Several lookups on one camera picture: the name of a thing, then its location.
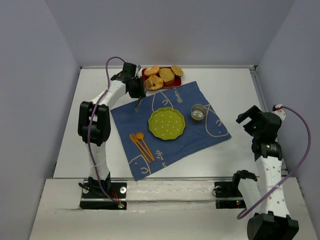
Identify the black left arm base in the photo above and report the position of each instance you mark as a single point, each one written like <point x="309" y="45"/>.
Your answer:
<point x="92" y="198"/>

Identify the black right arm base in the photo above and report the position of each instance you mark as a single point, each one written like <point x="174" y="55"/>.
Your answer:
<point x="227" y="196"/>

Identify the glazed bagel top left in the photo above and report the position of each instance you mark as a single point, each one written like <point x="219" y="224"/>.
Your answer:
<point x="152" y="70"/>

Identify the seeded oval bread slice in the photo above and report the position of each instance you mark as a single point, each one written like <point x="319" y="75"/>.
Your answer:
<point x="177" y="70"/>

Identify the orange wooden spoon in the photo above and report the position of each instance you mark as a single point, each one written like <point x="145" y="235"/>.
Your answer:
<point x="140" y="136"/>

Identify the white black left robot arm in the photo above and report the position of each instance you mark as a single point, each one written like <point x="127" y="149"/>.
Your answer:
<point x="94" y="125"/>

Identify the orange wooden fork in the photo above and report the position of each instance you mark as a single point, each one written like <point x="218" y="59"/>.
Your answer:
<point x="139" y="146"/>

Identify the green dotted plate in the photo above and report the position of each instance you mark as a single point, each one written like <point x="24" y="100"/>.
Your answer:
<point x="166" y="123"/>

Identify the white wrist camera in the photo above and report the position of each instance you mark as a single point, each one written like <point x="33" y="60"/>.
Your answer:
<point x="278" y="110"/>
<point x="129" y="70"/>

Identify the brown bread loaf slice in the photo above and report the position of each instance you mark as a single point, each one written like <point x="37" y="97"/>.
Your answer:
<point x="166" y="75"/>

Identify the orange speckled bagel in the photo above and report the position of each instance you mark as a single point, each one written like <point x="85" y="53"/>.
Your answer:
<point x="154" y="83"/>

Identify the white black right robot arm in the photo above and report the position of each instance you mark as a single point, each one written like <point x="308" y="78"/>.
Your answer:
<point x="263" y="194"/>

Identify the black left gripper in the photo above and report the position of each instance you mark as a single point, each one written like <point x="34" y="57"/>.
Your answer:
<point x="144" y="88"/>

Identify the metal tongs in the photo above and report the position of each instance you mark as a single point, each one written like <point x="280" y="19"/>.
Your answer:
<point x="144" y="89"/>

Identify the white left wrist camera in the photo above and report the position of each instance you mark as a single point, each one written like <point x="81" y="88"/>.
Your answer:
<point x="129" y="70"/>

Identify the red rectangular tray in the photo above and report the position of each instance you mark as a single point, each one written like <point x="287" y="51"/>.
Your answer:
<point x="176" y="83"/>

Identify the metal cup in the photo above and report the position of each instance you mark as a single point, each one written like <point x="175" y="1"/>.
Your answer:
<point x="198" y="113"/>

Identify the blue cloth placemat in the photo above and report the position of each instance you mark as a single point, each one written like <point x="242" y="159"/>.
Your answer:
<point x="196" y="136"/>

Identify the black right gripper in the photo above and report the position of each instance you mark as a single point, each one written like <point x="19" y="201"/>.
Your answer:
<point x="250" y="119"/>

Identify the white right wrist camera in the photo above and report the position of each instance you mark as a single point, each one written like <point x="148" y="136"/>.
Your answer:
<point x="278" y="110"/>

